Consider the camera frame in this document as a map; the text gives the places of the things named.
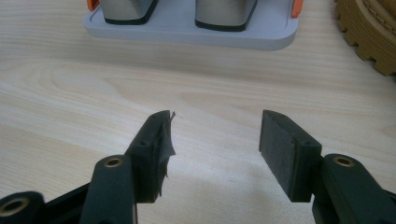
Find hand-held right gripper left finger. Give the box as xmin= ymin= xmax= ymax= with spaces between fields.
xmin=124 ymin=110 xmax=176 ymax=203

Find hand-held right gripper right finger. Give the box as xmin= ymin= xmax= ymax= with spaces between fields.
xmin=259 ymin=109 xmax=323 ymax=203

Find grey two-tier shoe rack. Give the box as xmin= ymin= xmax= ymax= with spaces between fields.
xmin=82 ymin=0 xmax=304 ymax=51

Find tan suede lace-up boot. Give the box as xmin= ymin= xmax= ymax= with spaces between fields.
xmin=334 ymin=0 xmax=396 ymax=77

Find black rhinestone strap sandal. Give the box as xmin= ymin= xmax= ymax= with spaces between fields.
xmin=194 ymin=0 xmax=259 ymax=32

